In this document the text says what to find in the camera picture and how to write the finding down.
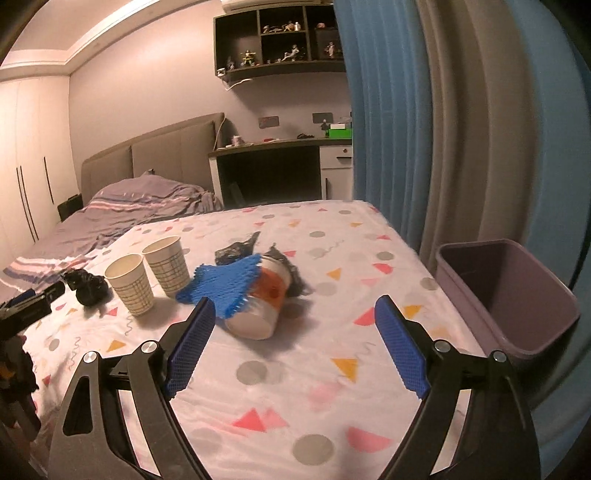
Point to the green box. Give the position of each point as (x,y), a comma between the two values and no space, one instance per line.
(340,133)

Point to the patterned white tablecloth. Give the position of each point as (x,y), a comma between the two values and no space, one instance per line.
(286,378)

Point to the orange paper cup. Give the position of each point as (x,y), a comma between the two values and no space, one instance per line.
(268,295)

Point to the grey wall outlet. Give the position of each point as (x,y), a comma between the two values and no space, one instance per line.
(269,122)
(322,117)

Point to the padded grey headboard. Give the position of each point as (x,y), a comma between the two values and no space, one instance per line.
(175,147)

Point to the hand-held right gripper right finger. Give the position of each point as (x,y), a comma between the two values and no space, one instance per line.
(401,346)

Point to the grey striped blanket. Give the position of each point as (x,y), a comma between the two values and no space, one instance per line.
(115,207)

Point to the white wardrobe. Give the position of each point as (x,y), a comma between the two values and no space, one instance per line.
(32,161)

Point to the small white bottles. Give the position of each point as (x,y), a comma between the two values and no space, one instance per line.
(238,141)

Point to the purple plastic bin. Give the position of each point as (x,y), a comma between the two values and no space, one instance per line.
(531,332)

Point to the dark desk with white drawers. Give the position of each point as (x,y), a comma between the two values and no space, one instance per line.
(268,170)

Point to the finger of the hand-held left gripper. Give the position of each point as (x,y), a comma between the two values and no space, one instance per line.
(32,300)

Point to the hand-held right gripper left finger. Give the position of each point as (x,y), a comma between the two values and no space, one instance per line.
(189,344)

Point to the black plastic bag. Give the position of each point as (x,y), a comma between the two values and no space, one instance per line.
(90,288)

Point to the dark wall shelf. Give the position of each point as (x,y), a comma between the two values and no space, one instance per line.
(240,37)

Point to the grid-patterned paper cup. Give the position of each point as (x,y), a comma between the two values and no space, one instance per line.
(168,272)
(131,290)

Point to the blue foam fruit net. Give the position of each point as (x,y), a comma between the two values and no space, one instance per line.
(221,284)

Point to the group of shelf figurines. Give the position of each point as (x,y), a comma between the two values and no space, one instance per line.
(249,59)

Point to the blue and grey curtain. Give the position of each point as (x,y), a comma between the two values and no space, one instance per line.
(392,115)

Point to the dark nightstand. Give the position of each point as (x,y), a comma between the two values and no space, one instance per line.
(69,207)

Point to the black snack wrapper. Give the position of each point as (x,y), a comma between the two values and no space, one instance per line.
(293,277)
(233,251)

